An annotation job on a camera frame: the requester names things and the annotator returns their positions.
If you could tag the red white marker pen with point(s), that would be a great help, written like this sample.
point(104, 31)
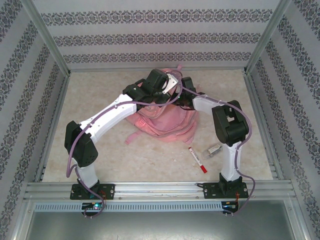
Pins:
point(198, 160)

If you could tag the aluminium mounting rail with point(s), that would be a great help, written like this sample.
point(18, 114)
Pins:
point(155, 190)

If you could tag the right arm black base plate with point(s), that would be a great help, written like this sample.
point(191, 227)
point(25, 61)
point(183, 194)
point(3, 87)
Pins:
point(210, 191)

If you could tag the aluminium side rail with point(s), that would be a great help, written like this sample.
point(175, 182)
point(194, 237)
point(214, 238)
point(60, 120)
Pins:
point(57, 112)
point(258, 112)

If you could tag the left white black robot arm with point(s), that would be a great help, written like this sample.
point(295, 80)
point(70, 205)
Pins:
point(82, 147)

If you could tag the aluminium rear rail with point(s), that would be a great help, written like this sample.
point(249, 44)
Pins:
point(112, 69)

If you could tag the aluminium frame post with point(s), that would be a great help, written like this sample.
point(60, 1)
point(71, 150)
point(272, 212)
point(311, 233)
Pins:
point(268, 37)
point(45, 37)

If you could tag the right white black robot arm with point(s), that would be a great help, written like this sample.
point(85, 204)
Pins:
point(230, 120)

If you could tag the grey metal sheet panel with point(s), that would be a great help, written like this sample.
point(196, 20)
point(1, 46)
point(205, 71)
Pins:
point(160, 227)

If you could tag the pink school backpack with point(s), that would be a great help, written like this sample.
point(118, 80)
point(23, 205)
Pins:
point(170, 122)

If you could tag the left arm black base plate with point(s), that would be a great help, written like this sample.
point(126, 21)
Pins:
point(110, 191)

